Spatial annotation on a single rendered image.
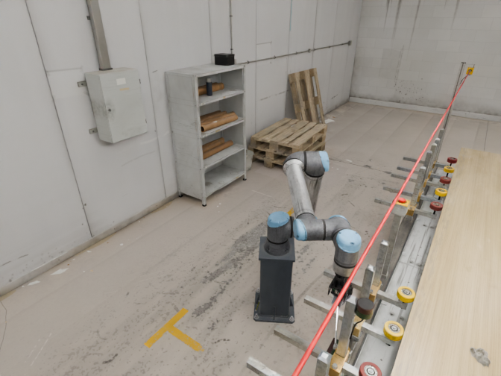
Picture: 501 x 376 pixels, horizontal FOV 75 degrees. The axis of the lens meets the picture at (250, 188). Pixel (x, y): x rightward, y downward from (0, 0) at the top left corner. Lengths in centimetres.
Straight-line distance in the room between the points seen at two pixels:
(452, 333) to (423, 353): 19
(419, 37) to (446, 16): 61
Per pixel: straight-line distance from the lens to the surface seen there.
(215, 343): 262
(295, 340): 156
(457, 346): 171
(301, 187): 158
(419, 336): 167
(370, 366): 150
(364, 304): 131
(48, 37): 319
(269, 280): 248
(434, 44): 898
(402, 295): 181
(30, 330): 315
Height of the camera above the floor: 210
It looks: 28 degrees down
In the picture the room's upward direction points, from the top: straight up
